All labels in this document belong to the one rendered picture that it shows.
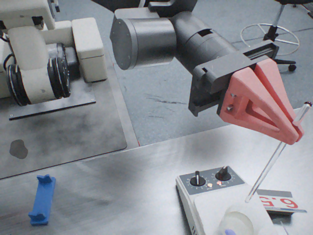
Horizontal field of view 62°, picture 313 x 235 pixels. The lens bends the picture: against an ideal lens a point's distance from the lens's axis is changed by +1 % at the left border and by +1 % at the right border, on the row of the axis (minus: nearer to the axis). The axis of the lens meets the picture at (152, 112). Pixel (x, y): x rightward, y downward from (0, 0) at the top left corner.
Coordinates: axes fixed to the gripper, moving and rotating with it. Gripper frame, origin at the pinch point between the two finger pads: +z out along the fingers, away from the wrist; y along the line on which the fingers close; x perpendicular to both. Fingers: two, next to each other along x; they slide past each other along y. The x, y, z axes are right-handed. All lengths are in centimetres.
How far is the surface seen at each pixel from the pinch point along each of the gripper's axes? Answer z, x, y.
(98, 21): -222, 111, 41
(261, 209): 0.0, 26.6, 6.8
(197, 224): -3.4, 28.6, -4.0
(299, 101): -58, 113, 129
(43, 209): -21.8, 33.5, -28.8
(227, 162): -13.7, 35.5, 12.3
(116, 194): -18.3, 34.9, -14.3
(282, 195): -1.4, 35.3, 17.6
